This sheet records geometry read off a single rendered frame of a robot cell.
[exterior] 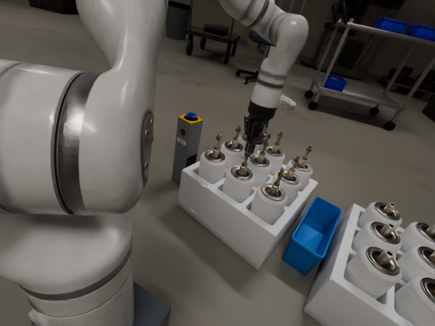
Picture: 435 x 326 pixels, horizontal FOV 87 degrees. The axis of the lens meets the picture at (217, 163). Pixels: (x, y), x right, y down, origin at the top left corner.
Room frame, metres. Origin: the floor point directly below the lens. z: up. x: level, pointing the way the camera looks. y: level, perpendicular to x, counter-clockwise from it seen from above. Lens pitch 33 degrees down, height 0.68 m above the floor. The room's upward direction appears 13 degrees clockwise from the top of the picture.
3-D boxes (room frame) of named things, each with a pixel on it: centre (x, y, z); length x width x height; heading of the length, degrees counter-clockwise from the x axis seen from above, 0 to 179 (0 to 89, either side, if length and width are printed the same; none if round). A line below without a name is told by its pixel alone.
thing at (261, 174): (0.72, -0.15, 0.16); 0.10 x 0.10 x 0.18
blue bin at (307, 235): (0.62, -0.40, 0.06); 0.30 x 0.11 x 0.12; 150
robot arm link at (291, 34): (0.61, -0.09, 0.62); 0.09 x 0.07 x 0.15; 24
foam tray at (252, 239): (0.72, -0.15, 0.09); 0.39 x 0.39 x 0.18; 58
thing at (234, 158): (0.78, -0.05, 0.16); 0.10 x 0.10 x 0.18
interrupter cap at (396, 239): (0.49, -0.50, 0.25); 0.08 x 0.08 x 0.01
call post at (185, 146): (0.81, 0.14, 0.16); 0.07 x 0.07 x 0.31; 58
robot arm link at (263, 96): (0.62, -0.10, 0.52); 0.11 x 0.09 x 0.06; 115
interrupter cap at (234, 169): (0.62, -0.08, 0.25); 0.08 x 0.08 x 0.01
